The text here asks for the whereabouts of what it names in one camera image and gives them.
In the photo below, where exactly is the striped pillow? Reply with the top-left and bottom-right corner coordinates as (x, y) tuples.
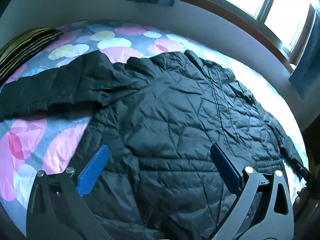
(0, 28), (63, 85)

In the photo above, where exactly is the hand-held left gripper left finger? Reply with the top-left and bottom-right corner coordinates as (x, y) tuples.
(26, 144), (112, 240)

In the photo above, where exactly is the black quilted jacket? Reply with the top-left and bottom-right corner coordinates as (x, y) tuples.
(0, 50), (304, 240)

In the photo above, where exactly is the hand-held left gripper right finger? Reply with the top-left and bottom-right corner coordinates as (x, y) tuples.
(205, 142), (294, 240)

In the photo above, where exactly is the circle patterned bed blanket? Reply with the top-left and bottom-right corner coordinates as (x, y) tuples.
(0, 20), (307, 205)

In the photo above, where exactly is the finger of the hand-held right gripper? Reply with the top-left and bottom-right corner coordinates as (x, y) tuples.
(291, 157), (313, 183)

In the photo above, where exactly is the wooden framed window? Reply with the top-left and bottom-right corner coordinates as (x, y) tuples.
(175, 0), (320, 68)

